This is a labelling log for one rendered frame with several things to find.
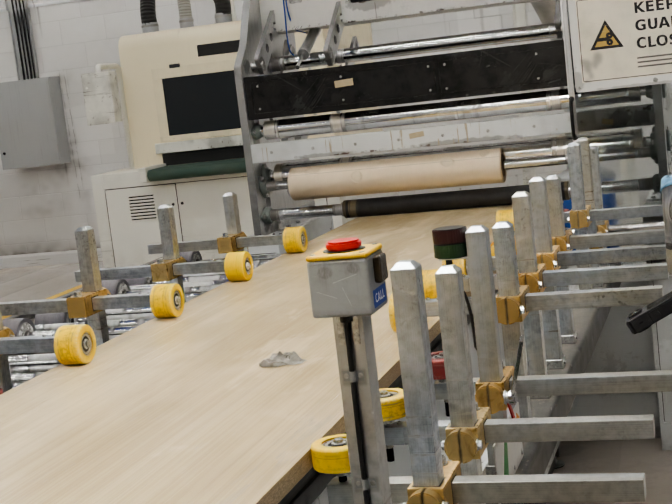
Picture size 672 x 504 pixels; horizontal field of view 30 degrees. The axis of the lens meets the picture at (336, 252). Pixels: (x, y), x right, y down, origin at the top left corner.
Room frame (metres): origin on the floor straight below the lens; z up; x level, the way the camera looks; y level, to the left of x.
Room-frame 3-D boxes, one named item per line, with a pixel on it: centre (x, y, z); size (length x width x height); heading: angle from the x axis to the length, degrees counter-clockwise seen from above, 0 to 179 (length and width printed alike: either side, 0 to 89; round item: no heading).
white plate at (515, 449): (2.07, -0.26, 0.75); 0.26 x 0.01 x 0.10; 162
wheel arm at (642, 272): (2.61, -0.44, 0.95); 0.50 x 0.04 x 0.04; 72
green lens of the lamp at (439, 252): (2.12, -0.20, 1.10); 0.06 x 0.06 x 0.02
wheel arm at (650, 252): (2.85, -0.51, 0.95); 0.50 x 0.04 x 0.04; 72
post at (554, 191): (3.06, -0.55, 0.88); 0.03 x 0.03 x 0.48; 72
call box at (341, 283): (1.39, -0.01, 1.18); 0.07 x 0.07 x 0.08; 72
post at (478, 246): (2.11, -0.24, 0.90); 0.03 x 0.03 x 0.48; 72
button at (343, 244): (1.39, -0.01, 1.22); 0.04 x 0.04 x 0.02
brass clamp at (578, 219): (3.56, -0.71, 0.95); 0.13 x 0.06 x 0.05; 162
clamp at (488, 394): (2.13, -0.25, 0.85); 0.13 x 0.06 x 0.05; 162
